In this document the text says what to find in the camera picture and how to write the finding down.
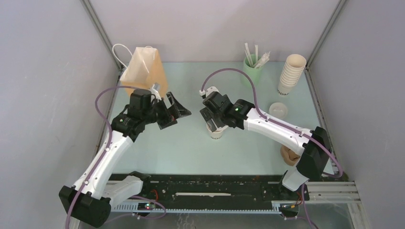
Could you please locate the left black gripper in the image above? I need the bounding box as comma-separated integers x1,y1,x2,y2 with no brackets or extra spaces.
142,92,191,130

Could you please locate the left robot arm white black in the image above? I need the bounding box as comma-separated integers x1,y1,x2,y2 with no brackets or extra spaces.
59,87,191,229

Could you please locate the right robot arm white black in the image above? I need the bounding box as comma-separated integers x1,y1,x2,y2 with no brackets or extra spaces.
200,91,330,199

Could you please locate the brown paper takeout bag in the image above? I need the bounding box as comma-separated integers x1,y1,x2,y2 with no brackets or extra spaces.
120,46,169,97

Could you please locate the green straw holder cup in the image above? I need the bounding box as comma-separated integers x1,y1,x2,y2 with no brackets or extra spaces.
241,57,263,87

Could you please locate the stack of white plastic lids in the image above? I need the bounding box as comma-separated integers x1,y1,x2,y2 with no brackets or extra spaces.
268,102,288,120

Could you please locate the wrapped straw leftmost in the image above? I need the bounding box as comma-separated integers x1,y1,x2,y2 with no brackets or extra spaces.
245,43,253,67

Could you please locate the brown pulp cup carrier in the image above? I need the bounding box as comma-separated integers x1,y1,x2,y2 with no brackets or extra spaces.
280,145,300,166

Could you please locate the stack of white paper cups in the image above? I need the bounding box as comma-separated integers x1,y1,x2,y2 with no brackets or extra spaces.
277,54,307,96

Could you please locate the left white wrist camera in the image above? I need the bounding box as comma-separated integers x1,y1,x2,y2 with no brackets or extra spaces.
149,83,161,101

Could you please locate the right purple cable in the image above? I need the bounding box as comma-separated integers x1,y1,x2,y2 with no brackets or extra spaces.
201,69,344,179

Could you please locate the purple cable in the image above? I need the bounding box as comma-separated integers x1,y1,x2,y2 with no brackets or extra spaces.
201,69,344,179
64,86,137,229

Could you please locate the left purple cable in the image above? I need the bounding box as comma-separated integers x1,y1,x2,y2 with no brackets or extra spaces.
64,86,137,229

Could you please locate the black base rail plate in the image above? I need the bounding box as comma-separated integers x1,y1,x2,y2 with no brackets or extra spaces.
130,171,309,210

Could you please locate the white cable duct strip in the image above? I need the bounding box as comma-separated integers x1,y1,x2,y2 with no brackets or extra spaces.
111,201,281,214

